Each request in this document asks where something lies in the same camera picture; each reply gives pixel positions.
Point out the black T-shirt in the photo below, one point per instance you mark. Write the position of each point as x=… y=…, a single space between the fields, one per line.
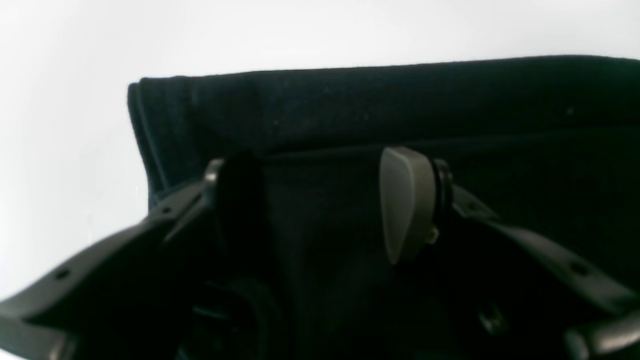
x=549 y=143

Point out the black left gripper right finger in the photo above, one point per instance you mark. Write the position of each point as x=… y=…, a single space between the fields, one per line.
x=516 y=294

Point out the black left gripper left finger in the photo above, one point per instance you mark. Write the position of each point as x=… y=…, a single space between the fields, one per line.
x=130 y=295

